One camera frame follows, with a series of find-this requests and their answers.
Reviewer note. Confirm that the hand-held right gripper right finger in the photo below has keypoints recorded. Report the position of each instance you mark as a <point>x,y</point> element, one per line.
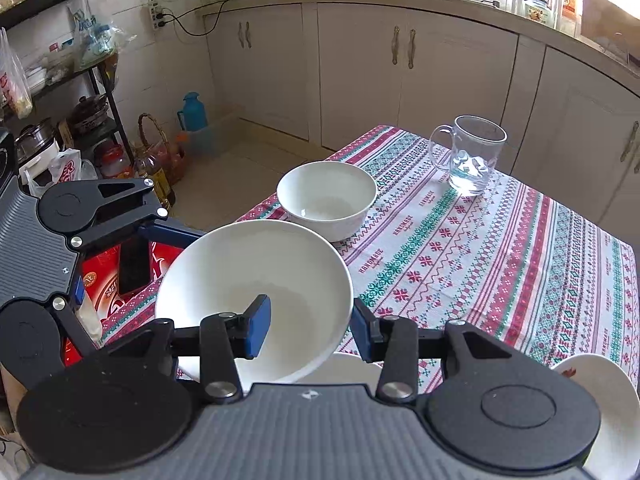
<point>362,332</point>

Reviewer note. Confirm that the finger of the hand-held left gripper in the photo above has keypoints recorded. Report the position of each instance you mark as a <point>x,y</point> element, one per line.
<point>165,235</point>
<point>75,325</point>

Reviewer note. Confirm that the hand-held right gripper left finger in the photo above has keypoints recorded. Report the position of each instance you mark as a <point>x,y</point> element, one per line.
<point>257,327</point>

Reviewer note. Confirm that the shallow white bowl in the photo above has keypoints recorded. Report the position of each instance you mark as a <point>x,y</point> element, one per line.
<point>250,265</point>

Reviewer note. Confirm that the deep white bowl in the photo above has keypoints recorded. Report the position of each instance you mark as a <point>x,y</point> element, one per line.
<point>325,195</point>

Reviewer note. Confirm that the large stained white fruit-print plate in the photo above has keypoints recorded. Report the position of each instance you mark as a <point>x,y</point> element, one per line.
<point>605,400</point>

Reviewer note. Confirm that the black rectangular device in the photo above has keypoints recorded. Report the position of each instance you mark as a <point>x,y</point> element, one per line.
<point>132,265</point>

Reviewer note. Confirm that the cooking oil bottle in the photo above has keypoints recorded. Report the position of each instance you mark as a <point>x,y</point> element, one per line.
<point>160,180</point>

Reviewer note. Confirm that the red printed box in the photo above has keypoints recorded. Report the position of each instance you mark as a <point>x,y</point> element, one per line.
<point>100,270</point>

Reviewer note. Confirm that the wicker basket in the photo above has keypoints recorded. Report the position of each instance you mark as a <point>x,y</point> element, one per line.
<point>172,160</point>

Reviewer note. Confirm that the white and pink plastic bag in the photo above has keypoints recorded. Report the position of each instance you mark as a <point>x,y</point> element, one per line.
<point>65,167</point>

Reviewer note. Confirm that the red-lid plastic jar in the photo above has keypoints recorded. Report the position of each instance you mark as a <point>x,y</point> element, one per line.
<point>112,162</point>

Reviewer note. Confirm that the silver lidded cooker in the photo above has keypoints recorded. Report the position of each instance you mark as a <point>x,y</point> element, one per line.
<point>35,140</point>

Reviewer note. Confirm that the patterned striped tablecloth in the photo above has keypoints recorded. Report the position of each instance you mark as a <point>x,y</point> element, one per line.
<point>450,260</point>

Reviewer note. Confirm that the blue thermos jug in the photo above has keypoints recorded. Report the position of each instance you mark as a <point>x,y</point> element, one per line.
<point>194,115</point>

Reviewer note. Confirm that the black metal shelf rack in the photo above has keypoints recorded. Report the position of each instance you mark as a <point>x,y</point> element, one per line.
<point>112,100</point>

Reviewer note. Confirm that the dark cooking pot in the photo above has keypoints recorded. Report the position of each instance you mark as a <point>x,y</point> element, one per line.
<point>87,112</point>

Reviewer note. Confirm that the red-print plastic bag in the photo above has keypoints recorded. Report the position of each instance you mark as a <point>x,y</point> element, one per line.
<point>15,85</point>

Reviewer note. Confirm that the clear glass mug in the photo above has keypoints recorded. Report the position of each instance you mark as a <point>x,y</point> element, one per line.
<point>470,160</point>

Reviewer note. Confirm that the clear hanging plastic bag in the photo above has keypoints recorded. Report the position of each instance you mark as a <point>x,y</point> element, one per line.
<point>95,35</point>

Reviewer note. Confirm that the white power strip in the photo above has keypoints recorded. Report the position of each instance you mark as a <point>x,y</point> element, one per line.
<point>157,17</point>

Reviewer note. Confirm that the cream kitchen cabinet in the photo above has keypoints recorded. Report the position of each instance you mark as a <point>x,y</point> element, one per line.
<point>350,85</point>

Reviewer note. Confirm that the kitchen countertop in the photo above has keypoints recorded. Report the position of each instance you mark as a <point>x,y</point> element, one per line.
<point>400,2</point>

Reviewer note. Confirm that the glass jar with lid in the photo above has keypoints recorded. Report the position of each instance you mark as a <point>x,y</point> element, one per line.
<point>537,7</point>

